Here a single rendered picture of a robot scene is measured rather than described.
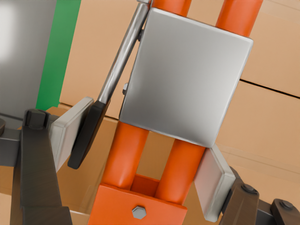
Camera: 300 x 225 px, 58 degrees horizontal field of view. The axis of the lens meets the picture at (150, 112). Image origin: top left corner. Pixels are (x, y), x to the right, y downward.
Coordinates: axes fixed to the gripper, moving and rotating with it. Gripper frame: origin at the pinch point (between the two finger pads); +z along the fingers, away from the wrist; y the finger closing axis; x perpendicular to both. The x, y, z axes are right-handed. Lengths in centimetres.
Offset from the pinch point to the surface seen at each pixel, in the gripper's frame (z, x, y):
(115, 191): -1.5, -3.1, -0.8
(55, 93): 108, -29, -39
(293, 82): 54, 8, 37
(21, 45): 108, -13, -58
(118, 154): -0.9, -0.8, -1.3
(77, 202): 15.0, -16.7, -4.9
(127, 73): 54, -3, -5
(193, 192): 25.8, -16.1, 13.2
